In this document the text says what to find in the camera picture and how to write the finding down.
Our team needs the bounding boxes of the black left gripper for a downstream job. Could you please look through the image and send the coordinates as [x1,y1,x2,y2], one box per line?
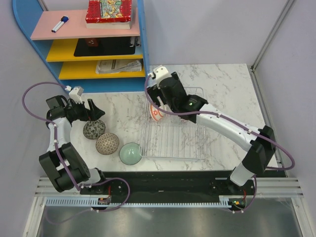
[66,99,105,122]

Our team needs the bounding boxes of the grey floral bowl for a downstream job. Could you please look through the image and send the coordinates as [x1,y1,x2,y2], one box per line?
[83,120,106,140]

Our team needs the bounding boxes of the orange floral bowl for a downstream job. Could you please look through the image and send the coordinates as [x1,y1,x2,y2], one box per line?
[150,105,165,121]

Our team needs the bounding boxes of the brown lattice bowl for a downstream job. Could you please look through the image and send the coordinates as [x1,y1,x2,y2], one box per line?
[95,133,119,155]

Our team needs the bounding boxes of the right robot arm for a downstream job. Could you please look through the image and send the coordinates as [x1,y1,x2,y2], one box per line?
[145,67,277,195]

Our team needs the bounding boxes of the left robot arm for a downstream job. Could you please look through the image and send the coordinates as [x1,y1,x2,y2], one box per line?
[39,95,108,194]

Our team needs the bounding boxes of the folded newspaper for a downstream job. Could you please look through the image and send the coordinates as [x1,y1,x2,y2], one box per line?
[95,59,143,74]

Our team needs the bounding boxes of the pale green bowl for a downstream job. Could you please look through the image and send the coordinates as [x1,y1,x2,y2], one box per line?
[119,143,142,165]

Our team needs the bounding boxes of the dark red box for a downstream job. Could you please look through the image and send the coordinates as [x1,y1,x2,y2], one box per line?
[84,38,99,47]

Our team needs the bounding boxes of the blue shelf unit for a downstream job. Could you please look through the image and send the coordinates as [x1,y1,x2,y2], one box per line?
[12,0,150,93]

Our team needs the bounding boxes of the red patterned book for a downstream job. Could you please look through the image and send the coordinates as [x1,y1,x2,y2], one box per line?
[85,0,133,30]

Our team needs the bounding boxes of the blue white marker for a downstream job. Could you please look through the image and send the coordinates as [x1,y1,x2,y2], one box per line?
[51,16,69,33]

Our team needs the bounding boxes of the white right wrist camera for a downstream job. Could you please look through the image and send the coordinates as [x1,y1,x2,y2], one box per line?
[148,65,171,81]

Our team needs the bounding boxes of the white wire dish rack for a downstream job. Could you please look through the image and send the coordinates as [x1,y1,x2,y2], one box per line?
[140,99,207,160]

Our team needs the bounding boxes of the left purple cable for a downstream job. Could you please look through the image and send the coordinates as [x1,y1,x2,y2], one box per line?
[22,82,131,225]

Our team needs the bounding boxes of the white slotted cable duct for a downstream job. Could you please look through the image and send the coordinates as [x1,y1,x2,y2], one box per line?
[45,195,237,207]

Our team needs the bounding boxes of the aluminium frame post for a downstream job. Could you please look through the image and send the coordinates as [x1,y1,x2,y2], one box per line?
[248,0,296,73]

